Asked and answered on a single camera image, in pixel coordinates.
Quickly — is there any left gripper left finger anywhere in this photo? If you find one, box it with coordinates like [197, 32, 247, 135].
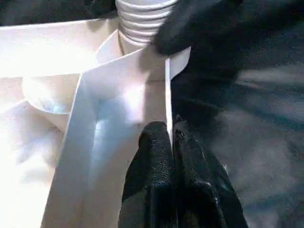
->
[118, 121, 176, 228]

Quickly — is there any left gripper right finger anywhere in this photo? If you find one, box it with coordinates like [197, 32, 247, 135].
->
[172, 127, 250, 228]

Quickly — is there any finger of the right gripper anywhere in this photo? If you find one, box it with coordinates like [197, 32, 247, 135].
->
[153, 0, 241, 57]

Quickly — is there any white plastic table leg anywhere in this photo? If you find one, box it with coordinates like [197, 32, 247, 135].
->
[115, 0, 178, 56]

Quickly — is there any white plastic table top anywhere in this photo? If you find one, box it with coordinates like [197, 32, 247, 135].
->
[0, 19, 192, 228]

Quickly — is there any black work mat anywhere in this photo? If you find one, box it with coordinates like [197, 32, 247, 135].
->
[0, 0, 304, 228]

